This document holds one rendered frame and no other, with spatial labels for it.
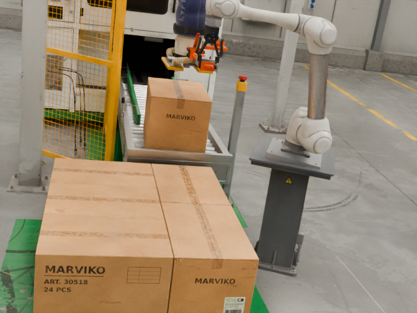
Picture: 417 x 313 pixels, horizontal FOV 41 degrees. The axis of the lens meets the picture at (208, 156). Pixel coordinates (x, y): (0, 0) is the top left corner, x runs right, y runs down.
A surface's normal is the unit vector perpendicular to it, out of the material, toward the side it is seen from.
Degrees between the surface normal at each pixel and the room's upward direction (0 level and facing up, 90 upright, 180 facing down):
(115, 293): 90
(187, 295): 90
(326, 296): 0
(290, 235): 90
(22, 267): 0
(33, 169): 90
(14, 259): 0
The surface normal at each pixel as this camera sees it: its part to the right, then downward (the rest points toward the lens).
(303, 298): 0.13, -0.94
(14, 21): 0.12, 0.33
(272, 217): -0.22, 0.29
